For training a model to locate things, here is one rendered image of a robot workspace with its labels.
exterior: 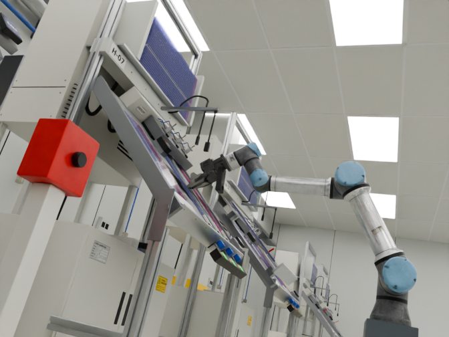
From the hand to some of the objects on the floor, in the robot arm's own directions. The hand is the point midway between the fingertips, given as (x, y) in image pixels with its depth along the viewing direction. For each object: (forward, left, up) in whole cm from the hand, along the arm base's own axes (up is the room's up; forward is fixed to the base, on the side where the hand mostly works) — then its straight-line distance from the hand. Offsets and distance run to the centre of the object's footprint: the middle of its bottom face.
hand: (190, 187), depth 199 cm
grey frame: (+7, +14, -96) cm, 97 cm away
